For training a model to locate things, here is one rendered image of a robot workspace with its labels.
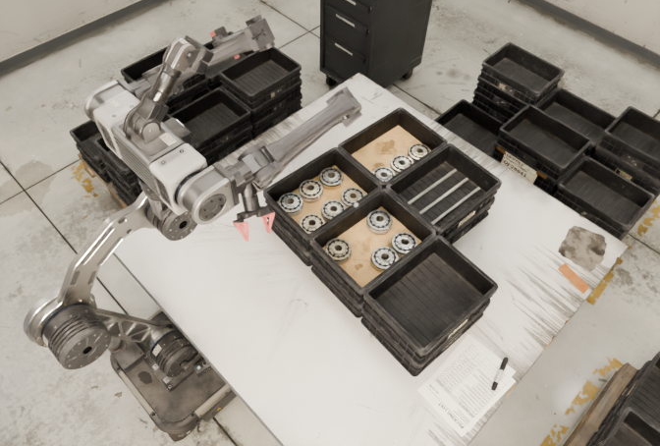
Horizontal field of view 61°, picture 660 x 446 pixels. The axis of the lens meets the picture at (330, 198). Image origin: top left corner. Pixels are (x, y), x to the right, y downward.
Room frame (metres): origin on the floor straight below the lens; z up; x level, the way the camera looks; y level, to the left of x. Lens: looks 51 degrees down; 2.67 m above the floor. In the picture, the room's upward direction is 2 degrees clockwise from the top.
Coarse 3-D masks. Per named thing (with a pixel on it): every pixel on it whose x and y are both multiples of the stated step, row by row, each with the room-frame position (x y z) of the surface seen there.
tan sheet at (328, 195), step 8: (344, 176) 1.59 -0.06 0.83; (344, 184) 1.55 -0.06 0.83; (352, 184) 1.55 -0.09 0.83; (296, 192) 1.49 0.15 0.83; (328, 192) 1.50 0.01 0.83; (336, 192) 1.50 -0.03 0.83; (320, 200) 1.45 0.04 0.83; (304, 208) 1.41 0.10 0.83; (312, 208) 1.41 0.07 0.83; (320, 208) 1.41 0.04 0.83; (296, 216) 1.36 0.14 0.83
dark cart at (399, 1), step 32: (320, 0) 3.18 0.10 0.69; (352, 0) 3.00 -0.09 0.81; (384, 0) 2.94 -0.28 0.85; (416, 0) 3.19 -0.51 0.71; (320, 32) 3.18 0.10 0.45; (352, 32) 3.01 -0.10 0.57; (384, 32) 2.97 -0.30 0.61; (416, 32) 3.23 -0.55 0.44; (320, 64) 3.18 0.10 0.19; (352, 64) 3.00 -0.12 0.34; (384, 64) 3.00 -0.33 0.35; (416, 64) 3.27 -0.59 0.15
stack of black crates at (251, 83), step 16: (272, 48) 2.81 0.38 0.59; (240, 64) 2.66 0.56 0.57; (256, 64) 2.75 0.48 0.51; (272, 64) 2.78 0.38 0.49; (288, 64) 2.71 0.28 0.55; (224, 80) 2.52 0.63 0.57; (240, 80) 2.62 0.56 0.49; (256, 80) 2.63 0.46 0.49; (272, 80) 2.63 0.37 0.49; (288, 80) 2.57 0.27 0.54; (240, 96) 2.44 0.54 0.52; (256, 96) 2.38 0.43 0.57; (272, 96) 2.47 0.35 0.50; (288, 96) 2.56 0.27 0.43; (256, 112) 2.39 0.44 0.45; (272, 112) 2.46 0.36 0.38; (288, 112) 2.56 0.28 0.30; (256, 128) 2.38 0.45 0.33
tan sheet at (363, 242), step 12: (360, 228) 1.32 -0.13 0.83; (396, 228) 1.32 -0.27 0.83; (348, 240) 1.26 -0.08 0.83; (360, 240) 1.26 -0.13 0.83; (372, 240) 1.26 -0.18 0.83; (384, 240) 1.26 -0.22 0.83; (360, 252) 1.20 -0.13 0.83; (348, 264) 1.14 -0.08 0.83; (360, 264) 1.14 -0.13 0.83; (360, 276) 1.09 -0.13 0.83; (372, 276) 1.09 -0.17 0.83
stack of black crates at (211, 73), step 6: (210, 42) 2.99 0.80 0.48; (210, 48) 2.98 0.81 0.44; (240, 54) 3.01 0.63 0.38; (246, 54) 3.00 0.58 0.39; (234, 60) 2.95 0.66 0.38; (216, 66) 2.88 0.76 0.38; (222, 66) 2.88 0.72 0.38; (210, 72) 2.82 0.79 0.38; (216, 72) 2.82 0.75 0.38; (210, 78) 2.64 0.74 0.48; (216, 78) 2.66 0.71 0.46; (210, 84) 2.64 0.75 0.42; (216, 84) 2.67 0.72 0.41; (210, 90) 2.64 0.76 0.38
